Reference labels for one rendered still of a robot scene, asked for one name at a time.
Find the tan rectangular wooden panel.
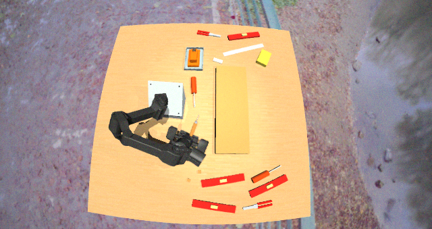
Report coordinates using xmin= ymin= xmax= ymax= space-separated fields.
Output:
xmin=215 ymin=66 xmax=250 ymax=155

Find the white flat bar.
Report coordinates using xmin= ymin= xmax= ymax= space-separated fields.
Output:
xmin=223 ymin=44 xmax=264 ymax=56

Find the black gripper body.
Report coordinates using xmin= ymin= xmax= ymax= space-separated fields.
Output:
xmin=166 ymin=126 xmax=209 ymax=153

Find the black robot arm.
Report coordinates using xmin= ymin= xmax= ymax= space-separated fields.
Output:
xmin=108 ymin=93 xmax=206 ymax=167

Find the orange-handled awl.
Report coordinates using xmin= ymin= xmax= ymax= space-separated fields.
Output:
xmin=251 ymin=171 xmax=270 ymax=183
xmin=190 ymin=77 xmax=196 ymax=94

